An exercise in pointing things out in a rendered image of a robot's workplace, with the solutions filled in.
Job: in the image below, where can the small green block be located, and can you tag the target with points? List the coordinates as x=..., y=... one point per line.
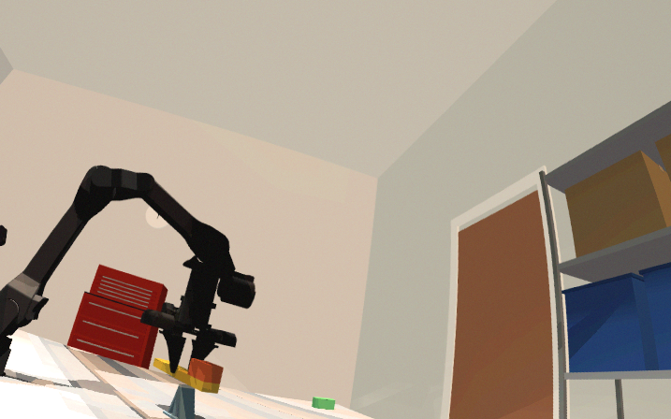
x=323, y=403

